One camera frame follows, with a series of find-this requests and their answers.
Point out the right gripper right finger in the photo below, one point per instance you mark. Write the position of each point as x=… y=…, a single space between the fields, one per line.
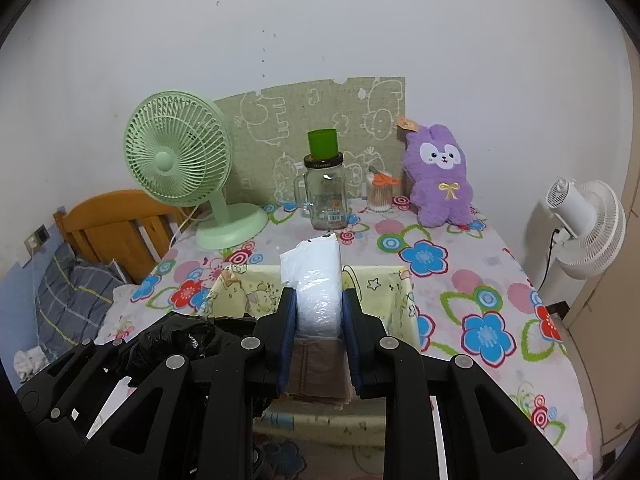
x=443 y=419

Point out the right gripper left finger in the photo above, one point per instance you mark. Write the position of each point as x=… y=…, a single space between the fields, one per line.
x=198 y=385

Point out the brown cloth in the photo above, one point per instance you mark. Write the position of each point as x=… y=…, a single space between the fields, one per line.
x=319 y=372

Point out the yellow cartoon fabric basket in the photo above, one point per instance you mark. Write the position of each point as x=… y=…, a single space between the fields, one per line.
x=383 y=291

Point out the white plastic bag roll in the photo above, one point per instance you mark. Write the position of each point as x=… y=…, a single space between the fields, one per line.
x=313 y=269

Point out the floral tablecloth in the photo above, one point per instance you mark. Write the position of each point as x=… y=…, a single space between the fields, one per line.
x=471 y=295

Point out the grey plaid pillow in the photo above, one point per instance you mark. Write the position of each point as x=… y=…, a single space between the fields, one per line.
x=72 y=300

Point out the white crumpled cloth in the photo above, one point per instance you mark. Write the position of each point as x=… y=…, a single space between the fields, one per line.
x=27 y=364

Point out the wooden bed headboard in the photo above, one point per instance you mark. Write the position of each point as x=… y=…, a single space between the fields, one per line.
x=126 y=226

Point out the white standing fan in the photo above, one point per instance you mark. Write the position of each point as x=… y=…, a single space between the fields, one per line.
x=593 y=224

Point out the glass mason jar mug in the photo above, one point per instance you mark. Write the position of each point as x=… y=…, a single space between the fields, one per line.
x=320 y=192

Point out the cotton swab container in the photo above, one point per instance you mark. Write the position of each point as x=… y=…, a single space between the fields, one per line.
x=380 y=189

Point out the green desk fan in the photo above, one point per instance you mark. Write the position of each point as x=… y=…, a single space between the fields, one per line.
x=178 y=147

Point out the purple plush bunny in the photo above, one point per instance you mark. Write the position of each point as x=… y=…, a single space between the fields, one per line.
x=436 y=168

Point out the green cartoon puzzle board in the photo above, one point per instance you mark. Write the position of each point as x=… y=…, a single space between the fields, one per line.
x=270 y=133

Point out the green plastic cup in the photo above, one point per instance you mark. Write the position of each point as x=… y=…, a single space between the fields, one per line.
x=323 y=144

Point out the wall power socket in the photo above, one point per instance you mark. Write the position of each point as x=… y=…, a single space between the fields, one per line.
x=35 y=241

